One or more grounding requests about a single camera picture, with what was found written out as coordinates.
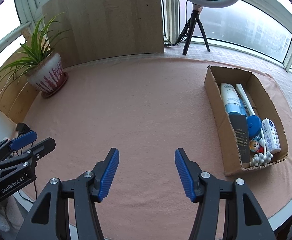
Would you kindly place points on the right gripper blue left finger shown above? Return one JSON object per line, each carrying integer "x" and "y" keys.
{"x": 90, "y": 188}

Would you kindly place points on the wooden board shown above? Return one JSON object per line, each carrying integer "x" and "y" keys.
{"x": 99, "y": 29}

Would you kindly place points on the small blue liquid bottle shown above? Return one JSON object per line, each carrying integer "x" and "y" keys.
{"x": 258, "y": 138}

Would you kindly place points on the orange cartoon toy figure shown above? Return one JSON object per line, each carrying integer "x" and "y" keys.
{"x": 255, "y": 147}

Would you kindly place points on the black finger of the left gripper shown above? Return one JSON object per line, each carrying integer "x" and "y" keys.
{"x": 39, "y": 150}

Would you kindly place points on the potted green plant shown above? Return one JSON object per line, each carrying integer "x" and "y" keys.
{"x": 40, "y": 64}

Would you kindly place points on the blue round lid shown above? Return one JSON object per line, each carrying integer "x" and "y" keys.
{"x": 254, "y": 125}

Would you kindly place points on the left white gloved hand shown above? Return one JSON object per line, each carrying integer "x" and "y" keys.
{"x": 10, "y": 215}

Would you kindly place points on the white massage stick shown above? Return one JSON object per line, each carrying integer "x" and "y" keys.
{"x": 258, "y": 159}

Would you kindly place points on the cardboard box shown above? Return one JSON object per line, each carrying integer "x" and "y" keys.
{"x": 233, "y": 129}

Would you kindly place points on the black tripod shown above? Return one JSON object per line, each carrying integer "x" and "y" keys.
{"x": 188, "y": 32}

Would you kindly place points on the white printed tissue pack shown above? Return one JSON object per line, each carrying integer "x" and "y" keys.
{"x": 271, "y": 137}

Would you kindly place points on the white Aqua sunscreen tube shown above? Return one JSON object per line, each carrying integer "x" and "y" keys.
{"x": 233, "y": 104}

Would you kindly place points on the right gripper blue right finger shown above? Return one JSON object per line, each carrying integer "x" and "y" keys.
{"x": 201, "y": 188}

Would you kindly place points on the black card package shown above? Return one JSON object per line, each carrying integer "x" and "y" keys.
{"x": 239, "y": 125}

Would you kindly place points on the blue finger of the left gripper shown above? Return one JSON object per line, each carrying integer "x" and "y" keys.
{"x": 23, "y": 140}

